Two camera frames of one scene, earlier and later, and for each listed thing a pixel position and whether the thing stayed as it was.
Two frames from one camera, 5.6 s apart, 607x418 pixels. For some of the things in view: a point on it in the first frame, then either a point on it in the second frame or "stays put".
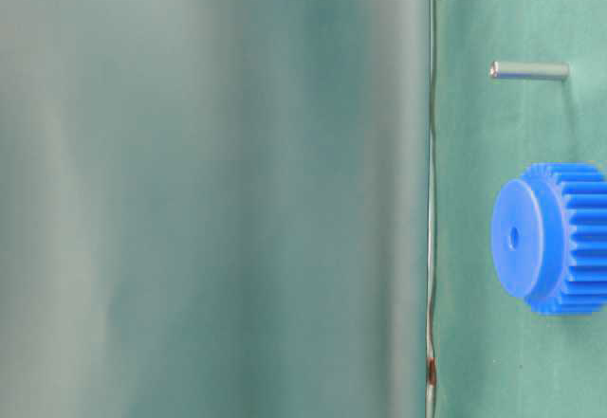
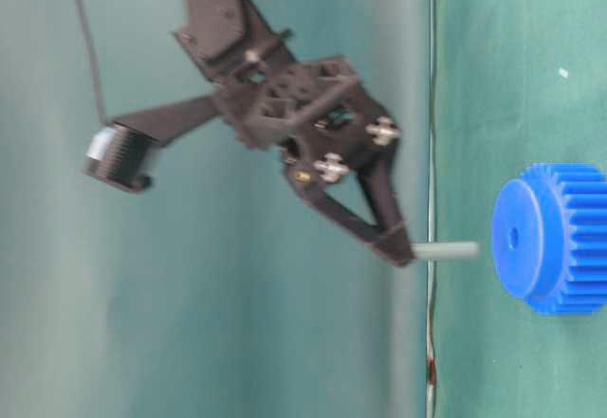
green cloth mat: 493,356 stays put
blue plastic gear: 549,238 stays put
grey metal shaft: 528,69 -> 445,250
